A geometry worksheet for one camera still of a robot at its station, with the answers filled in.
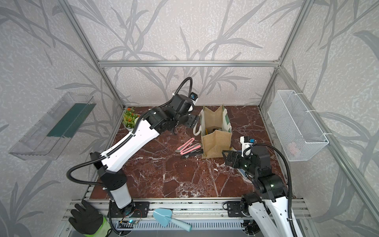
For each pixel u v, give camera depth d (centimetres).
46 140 64
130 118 91
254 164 52
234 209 73
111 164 43
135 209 72
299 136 62
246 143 61
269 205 45
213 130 102
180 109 52
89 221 70
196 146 96
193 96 60
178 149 95
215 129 104
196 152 93
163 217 71
